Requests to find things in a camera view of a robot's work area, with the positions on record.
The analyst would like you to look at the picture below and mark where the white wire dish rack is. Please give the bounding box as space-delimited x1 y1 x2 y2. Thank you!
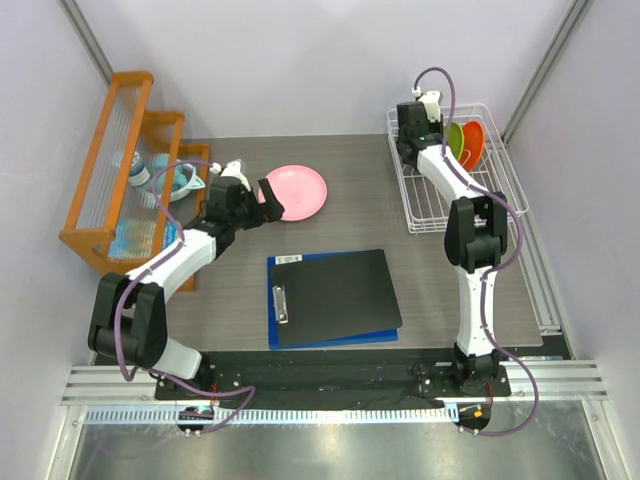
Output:
386 103 529 234

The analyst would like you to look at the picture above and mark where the small white blue jar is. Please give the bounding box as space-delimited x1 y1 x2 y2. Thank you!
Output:
128 151 150 187

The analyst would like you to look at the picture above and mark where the white and teal bowl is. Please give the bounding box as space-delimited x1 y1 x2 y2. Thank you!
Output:
169 160 206 202

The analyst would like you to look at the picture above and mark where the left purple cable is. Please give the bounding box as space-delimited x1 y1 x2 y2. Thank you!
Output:
114 158 257 434

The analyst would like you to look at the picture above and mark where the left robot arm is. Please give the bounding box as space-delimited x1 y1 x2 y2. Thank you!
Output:
88 176 284 399

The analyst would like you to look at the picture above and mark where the teal scrub brush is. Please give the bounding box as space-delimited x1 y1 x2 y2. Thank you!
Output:
140 153 169 210

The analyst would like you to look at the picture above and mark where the black clipboard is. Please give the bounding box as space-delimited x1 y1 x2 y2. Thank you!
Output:
268 248 404 348

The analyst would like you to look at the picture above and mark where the orange wooden shelf rack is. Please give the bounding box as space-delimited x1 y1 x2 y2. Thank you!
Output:
59 71 210 275

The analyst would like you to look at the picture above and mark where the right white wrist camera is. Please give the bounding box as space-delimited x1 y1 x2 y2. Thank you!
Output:
412 87 442 123

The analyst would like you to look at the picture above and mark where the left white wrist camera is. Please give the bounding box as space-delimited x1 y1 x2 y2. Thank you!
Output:
209 159 252 191

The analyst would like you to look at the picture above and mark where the aluminium frame rail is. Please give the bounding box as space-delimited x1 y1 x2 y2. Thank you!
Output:
61 360 608 431

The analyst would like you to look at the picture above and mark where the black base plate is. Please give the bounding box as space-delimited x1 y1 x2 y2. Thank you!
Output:
153 348 512 412

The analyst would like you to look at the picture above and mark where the pink plate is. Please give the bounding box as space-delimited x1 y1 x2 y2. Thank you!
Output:
266 165 328 222

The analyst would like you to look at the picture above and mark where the green plate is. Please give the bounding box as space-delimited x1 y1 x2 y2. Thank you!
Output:
447 122 464 160

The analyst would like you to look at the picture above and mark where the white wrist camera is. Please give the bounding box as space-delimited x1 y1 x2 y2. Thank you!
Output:
412 87 442 123
209 159 252 191

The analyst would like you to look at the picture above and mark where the blue folder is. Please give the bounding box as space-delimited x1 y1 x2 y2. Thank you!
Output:
265 249 400 351

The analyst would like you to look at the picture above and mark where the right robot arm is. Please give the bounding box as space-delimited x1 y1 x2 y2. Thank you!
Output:
396 100 507 395

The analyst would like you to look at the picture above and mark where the orange plate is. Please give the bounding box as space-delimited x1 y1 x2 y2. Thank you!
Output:
460 121 485 172

